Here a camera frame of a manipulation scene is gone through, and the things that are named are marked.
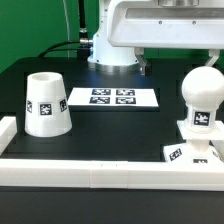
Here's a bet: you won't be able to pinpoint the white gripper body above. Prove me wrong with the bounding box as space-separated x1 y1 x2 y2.
107 0 224 50

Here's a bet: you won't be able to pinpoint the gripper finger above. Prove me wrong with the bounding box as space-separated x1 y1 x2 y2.
205 49 220 67
134 47 147 76

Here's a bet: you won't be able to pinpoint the white lamp bulb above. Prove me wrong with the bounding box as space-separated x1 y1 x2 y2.
182 66 224 133

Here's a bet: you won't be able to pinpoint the white lamp base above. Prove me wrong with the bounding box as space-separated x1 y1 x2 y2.
163 120 224 165

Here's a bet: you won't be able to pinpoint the white lamp shade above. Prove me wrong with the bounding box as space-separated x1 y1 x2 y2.
25 72 72 137

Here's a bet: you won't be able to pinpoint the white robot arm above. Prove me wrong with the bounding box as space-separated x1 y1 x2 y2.
88 0 224 73

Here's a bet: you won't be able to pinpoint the white marker sheet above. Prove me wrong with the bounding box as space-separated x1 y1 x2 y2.
68 87 158 107

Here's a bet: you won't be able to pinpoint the white right fence piece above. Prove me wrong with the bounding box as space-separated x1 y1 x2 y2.
212 140 224 158

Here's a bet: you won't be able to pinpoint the white fence piece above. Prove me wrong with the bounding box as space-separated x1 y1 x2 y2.
212 140 224 158
0 116 17 155

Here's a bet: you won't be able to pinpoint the white left fence piece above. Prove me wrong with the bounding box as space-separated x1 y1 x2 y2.
0 116 17 155

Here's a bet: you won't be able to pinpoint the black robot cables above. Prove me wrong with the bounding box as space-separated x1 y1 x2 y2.
38 0 94 58

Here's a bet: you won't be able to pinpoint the white front fence rail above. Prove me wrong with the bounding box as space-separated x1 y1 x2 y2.
0 159 224 191

